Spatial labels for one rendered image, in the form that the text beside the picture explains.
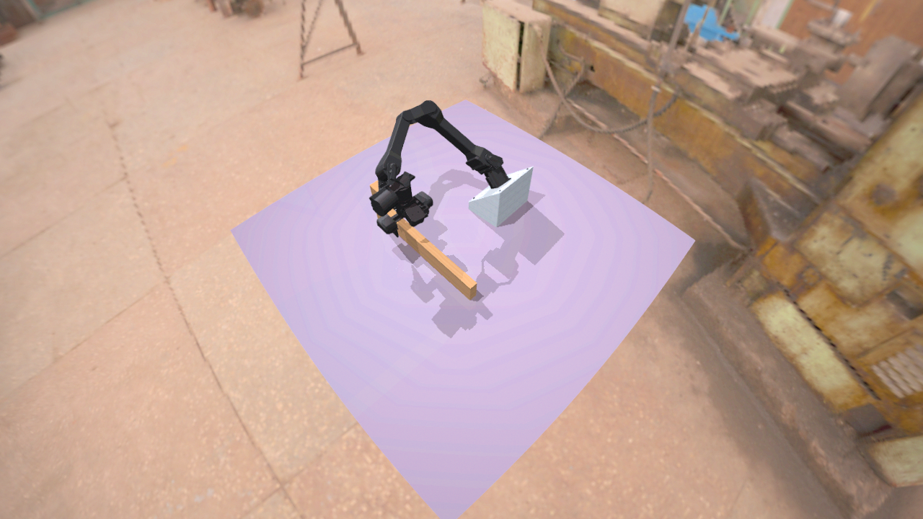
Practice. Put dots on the wooden post with slot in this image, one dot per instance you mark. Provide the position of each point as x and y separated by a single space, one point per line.
374 189

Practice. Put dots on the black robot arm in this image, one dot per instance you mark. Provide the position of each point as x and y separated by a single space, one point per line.
392 189

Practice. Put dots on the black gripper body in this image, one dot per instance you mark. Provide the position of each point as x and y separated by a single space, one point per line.
388 224

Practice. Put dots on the brown wooden board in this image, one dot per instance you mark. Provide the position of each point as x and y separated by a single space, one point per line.
455 275

